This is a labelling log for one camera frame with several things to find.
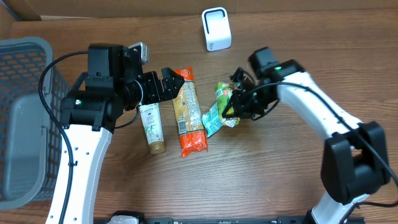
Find spaghetti pack orange ends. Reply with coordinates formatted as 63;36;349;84
173;67;208;157

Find white barcode scanner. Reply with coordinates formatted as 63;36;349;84
201;7;232;52

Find teal snack packet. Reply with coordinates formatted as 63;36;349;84
201;103;223;138

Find white Pantene tube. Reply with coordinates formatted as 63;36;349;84
139;103;166;154

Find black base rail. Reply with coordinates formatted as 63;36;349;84
93;211;365;224

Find grey plastic basket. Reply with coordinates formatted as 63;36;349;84
1;37;62;210

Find green yellow snack pouch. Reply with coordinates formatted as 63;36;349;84
215;82;240;128

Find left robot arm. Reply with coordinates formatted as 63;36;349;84
43;42;185;223

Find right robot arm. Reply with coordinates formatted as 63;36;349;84
221;47;397;223

